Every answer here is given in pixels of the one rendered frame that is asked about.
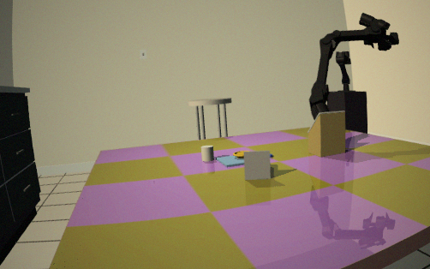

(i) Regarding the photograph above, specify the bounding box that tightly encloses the beige cylinder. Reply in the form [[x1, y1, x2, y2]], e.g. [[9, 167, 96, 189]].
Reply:
[[201, 146, 214, 161]]

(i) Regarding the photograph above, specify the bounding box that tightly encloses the light blue flat mat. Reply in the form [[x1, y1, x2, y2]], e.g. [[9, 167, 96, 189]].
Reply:
[[216, 156, 244, 167]]

